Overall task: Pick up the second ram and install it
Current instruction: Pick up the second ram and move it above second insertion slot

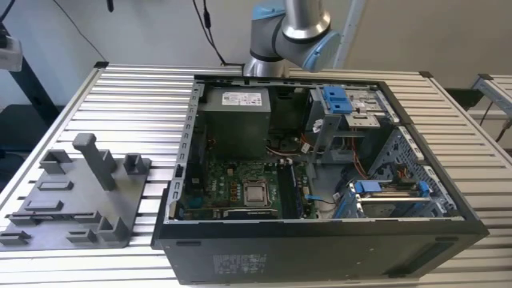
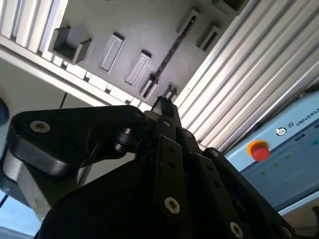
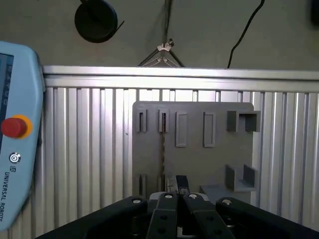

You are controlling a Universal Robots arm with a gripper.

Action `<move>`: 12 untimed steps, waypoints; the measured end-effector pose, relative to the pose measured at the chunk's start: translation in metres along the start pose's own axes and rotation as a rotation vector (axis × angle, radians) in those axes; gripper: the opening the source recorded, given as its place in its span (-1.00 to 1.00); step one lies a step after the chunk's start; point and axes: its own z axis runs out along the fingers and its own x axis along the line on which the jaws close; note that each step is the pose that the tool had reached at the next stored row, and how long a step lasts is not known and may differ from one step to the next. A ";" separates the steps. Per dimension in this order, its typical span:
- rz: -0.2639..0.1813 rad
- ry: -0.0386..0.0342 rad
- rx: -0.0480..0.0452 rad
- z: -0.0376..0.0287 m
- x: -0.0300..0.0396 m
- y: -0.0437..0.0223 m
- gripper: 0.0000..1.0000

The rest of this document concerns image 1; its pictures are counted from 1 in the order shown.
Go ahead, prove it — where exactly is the grey power supply box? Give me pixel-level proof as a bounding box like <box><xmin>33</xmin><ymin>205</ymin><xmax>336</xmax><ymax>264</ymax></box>
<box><xmin>197</xmin><ymin>86</ymin><xmax>273</xmax><ymax>160</ymax></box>

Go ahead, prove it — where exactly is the CPU socket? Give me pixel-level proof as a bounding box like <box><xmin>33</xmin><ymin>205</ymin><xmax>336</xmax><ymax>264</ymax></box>
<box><xmin>239</xmin><ymin>179</ymin><xmax>273</xmax><ymax>208</ymax></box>

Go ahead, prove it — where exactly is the green motherboard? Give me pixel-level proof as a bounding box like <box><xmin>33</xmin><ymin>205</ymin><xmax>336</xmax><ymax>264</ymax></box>
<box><xmin>175</xmin><ymin>160</ymin><xmax>321</xmax><ymax>220</ymax></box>

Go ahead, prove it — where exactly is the silver CPU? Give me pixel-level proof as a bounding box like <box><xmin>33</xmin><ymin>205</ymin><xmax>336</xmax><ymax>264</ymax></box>
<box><xmin>244</xmin><ymin>185</ymin><xmax>268</xmax><ymax>206</ymax></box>

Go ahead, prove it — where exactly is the grey metal drive cage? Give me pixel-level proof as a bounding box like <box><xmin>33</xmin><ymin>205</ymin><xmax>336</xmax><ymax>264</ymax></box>
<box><xmin>305</xmin><ymin>85</ymin><xmax>395</xmax><ymax>164</ymax></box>

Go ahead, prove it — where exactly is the black graphics card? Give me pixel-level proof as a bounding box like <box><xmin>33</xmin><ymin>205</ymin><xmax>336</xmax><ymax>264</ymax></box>
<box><xmin>215</xmin><ymin>208</ymin><xmax>281</xmax><ymax>220</ymax></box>

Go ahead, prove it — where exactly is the blue drive latch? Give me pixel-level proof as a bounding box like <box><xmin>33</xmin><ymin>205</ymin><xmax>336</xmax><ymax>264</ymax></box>
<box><xmin>321</xmin><ymin>86</ymin><xmax>352</xmax><ymax>115</ymax></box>

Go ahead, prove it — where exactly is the hard disk in blue carrier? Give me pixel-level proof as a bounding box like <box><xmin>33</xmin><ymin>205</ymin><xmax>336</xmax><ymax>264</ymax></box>
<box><xmin>347</xmin><ymin>179</ymin><xmax>437</xmax><ymax>218</ymax></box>

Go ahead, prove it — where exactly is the black open PC case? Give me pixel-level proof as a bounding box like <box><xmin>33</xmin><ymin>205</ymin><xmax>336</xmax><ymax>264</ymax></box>
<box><xmin>149</xmin><ymin>73</ymin><xmax>491</xmax><ymax>286</ymax></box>

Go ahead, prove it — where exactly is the grey parts rack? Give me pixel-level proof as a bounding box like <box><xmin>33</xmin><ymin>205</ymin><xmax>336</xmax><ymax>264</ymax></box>
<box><xmin>0</xmin><ymin>133</ymin><xmax>153</xmax><ymax>250</ymax></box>

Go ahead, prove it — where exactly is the white box on stand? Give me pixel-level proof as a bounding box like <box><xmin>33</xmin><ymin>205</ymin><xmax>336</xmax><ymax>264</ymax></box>
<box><xmin>0</xmin><ymin>28</ymin><xmax>23</xmax><ymax>73</ymax></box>

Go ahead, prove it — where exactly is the power supply wire bundle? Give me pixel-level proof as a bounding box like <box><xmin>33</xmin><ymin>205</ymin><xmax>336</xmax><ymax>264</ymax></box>
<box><xmin>264</xmin><ymin>131</ymin><xmax>311</xmax><ymax>157</ymax></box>

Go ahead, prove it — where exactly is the orange red wire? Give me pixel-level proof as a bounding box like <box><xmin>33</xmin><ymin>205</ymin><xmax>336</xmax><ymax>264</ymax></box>
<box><xmin>349</xmin><ymin>134</ymin><xmax>368</xmax><ymax>180</ymax></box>

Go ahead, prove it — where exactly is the black hanging cable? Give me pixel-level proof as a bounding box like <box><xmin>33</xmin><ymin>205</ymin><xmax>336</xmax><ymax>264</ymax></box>
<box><xmin>191</xmin><ymin>0</ymin><xmax>228</xmax><ymax>66</ymax></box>

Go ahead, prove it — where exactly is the aluminium profile post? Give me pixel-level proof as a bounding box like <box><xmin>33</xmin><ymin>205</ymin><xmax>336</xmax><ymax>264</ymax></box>
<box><xmin>333</xmin><ymin>0</ymin><xmax>367</xmax><ymax>70</ymax></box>

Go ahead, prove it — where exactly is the black camera stand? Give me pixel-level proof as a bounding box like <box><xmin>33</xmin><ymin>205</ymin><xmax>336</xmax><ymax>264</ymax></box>
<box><xmin>0</xmin><ymin>56</ymin><xmax>65</xmax><ymax>151</ymax></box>

